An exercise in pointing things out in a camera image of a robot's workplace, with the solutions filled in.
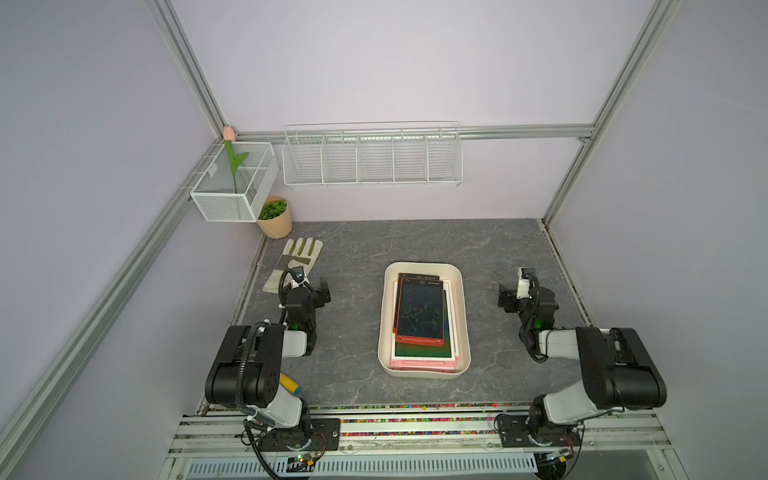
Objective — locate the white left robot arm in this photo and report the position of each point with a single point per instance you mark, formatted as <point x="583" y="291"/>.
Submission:
<point x="246" y="371"/>

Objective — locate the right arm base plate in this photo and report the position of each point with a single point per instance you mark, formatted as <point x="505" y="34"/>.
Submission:
<point x="518" y="431"/>

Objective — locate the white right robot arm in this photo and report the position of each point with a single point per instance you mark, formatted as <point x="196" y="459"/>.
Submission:
<point x="617" y="372"/>

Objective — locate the white writing tablet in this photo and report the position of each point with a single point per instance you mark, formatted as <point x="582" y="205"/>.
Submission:
<point x="454" y="336"/>

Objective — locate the white wire wall shelf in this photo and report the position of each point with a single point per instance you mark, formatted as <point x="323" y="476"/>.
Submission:
<point x="409" y="153"/>

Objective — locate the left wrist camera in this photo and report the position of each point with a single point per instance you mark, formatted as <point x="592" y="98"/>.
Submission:
<point x="297" y="274"/>

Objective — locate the white mesh wall box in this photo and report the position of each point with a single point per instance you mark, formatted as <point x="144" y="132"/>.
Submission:
<point x="213" y="192"/>

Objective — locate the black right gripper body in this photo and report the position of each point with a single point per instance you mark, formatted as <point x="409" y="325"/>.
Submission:
<point x="512" y="305"/>

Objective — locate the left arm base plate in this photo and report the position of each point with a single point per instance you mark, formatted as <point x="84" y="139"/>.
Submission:
<point x="323" y="434"/>

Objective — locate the yellow blue handled tool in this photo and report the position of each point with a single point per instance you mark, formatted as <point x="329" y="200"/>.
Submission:
<point x="289" y="384"/>

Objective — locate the beige work glove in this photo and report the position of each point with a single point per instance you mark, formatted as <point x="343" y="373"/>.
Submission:
<point x="301" y="252"/>

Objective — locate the small red writing tablet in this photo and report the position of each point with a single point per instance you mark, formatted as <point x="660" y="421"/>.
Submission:
<point x="419" y="315"/>

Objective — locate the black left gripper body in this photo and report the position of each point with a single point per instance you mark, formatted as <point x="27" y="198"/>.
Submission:
<point x="319" y="297"/>

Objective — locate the artificial pink tulip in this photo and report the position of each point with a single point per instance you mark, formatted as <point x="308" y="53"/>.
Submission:
<point x="235" y="159"/>

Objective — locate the cream plastic storage tray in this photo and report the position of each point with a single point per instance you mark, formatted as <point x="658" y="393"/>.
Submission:
<point x="414" y="361"/>

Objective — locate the potted green plant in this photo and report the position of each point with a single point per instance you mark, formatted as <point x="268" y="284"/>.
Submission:
<point x="275" y="219"/>

